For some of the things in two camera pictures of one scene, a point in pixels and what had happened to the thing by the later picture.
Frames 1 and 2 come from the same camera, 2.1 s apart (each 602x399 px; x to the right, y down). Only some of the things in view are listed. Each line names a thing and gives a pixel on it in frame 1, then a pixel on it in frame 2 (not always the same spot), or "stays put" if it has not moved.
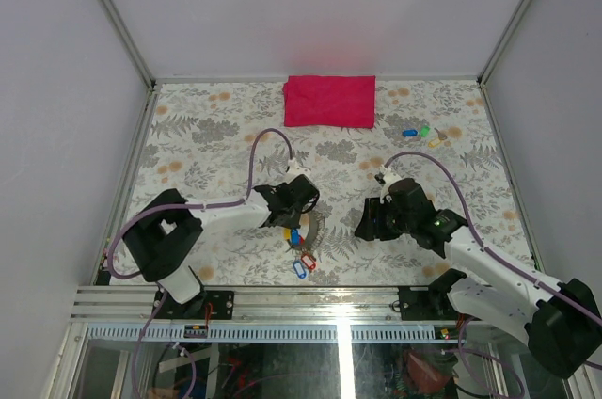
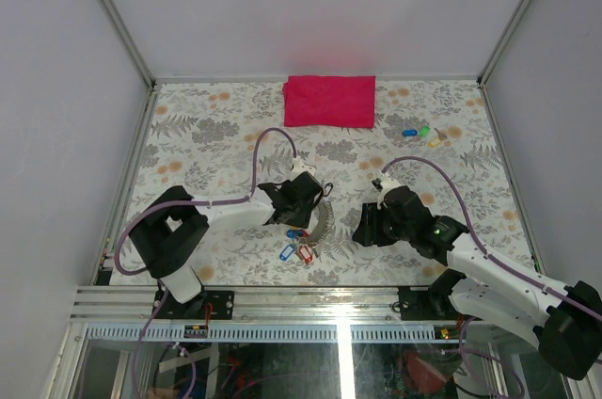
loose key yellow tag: (437, 140) stays put
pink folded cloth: (330, 101) stays put
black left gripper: (295, 223) stays put
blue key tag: (299, 268) -> (287, 252)
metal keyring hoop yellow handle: (286, 234) -> (329, 227)
